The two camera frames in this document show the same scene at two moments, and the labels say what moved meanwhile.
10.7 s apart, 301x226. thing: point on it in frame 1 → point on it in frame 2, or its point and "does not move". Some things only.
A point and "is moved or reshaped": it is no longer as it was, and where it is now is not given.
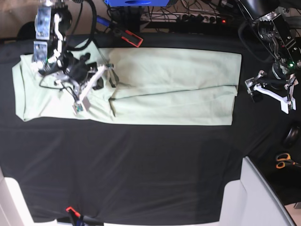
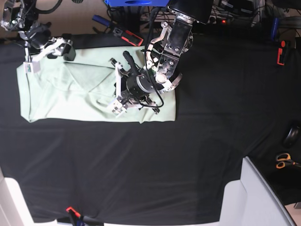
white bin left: (14, 211) does not move
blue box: (137, 3) does not move
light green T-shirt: (148, 86) is moved or reshaped
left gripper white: (78, 107) → (33, 63)
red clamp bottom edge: (78, 220) does not move
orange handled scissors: (284, 158) does not move
